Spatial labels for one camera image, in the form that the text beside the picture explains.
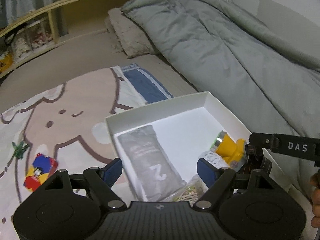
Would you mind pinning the beige fuzzy pillow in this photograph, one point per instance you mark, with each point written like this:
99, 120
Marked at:
130, 37

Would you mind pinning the person's right hand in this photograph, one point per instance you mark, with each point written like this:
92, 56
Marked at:
316, 200

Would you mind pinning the beige bed sheet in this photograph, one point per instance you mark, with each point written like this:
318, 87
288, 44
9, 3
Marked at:
82, 57

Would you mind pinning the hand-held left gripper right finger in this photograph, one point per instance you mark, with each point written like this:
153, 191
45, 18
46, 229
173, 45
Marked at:
205, 170

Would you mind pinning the clear bag of rubber bands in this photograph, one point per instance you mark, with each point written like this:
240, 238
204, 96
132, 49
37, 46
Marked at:
190, 191

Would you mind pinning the yellow container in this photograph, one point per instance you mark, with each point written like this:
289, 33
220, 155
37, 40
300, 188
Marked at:
5, 62

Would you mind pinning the small green packet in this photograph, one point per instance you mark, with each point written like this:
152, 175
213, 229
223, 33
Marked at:
20, 150

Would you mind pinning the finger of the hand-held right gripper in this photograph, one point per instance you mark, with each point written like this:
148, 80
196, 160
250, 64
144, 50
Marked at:
261, 141

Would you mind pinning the long wooden shelf unit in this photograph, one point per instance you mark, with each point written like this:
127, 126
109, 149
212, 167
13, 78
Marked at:
62, 15

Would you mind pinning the printed cartoon blanket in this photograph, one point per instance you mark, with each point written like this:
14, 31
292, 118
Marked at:
75, 110

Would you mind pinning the white cardboard box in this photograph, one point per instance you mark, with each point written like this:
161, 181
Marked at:
180, 125

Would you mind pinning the clear doll jar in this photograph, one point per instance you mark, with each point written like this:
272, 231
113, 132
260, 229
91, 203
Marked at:
41, 36
21, 46

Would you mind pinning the yellow toy flashlight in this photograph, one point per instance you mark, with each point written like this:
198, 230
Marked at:
228, 146

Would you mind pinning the grey quilted duvet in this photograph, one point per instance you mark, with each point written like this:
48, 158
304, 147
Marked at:
237, 55

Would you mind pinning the black cloth pouch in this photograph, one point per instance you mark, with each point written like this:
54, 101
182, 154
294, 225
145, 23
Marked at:
255, 158

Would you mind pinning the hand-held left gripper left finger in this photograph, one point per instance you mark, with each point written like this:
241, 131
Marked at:
113, 171

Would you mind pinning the white cloth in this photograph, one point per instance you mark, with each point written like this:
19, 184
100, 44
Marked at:
212, 158

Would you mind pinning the blue striped cloth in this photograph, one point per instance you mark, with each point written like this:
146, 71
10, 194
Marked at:
145, 85

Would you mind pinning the grey foil packet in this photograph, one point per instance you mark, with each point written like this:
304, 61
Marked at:
147, 160

